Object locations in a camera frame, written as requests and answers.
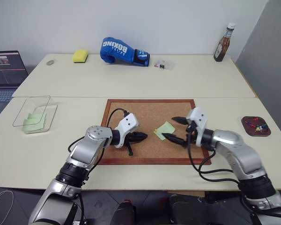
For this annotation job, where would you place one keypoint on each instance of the dark rounded shape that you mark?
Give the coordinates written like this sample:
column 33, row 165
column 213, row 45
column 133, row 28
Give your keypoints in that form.
column 182, row 211
column 126, row 212

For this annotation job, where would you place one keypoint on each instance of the brown oval tray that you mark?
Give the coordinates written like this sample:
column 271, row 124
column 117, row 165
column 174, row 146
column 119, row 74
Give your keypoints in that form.
column 248, row 130

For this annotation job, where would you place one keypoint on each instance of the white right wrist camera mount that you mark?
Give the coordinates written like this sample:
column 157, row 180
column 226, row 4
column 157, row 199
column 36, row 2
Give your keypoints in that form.
column 197, row 117

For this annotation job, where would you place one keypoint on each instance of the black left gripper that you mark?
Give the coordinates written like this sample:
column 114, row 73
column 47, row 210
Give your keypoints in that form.
column 128, row 138

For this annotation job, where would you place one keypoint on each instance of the clear plastic box lid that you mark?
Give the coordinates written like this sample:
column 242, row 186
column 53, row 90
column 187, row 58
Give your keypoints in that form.
column 25, row 105

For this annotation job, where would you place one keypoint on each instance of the small clear plastic case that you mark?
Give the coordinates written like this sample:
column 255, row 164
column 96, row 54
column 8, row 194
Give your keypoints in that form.
column 165, row 65

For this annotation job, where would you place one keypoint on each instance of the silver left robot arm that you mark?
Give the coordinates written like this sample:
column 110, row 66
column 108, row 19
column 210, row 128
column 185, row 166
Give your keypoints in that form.
column 82, row 152

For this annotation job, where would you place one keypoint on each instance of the brown sauce bottle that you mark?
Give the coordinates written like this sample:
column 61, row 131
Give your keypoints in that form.
column 222, row 47

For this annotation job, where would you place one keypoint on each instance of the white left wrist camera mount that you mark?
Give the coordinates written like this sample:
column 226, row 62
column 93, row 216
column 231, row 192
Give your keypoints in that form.
column 128, row 122

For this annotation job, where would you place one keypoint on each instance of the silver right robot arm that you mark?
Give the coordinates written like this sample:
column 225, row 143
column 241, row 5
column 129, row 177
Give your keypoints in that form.
column 238, row 152

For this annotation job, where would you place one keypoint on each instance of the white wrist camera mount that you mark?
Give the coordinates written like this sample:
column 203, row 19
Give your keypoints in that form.
column 128, row 122
column 197, row 117

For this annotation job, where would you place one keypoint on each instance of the clear plastic box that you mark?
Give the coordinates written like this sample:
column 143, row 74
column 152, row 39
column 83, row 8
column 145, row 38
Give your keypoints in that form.
column 51, row 117

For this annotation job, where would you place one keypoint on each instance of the blue boxing glove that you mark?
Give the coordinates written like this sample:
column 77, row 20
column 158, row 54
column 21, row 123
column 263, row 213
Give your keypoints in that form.
column 119, row 50

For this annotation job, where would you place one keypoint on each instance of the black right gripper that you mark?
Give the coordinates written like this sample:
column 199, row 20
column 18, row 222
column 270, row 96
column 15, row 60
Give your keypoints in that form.
column 192, row 136

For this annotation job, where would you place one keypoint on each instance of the wood framed cork board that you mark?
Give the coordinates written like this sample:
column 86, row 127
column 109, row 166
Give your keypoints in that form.
column 152, row 150

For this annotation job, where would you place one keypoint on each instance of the yellow sponge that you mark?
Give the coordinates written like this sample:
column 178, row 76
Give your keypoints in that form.
column 80, row 55

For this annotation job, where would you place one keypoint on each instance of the open grey laptop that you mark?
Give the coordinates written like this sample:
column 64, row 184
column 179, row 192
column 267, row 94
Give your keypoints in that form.
column 4, row 75

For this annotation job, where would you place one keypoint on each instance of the green sticky note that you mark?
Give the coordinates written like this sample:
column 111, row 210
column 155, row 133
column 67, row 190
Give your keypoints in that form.
column 31, row 119
column 165, row 128
column 37, row 128

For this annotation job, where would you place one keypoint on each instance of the small grey oval object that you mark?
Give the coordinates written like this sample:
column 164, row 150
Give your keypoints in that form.
column 50, row 62

